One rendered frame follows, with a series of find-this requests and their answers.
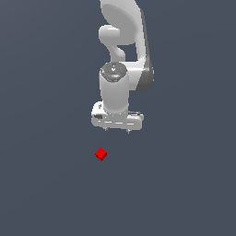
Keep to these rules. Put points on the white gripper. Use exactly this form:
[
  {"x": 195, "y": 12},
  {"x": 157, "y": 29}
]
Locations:
[{"x": 118, "y": 121}]

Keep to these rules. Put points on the small red cube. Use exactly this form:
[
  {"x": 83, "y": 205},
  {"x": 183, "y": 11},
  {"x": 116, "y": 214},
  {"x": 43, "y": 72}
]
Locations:
[{"x": 100, "y": 153}]

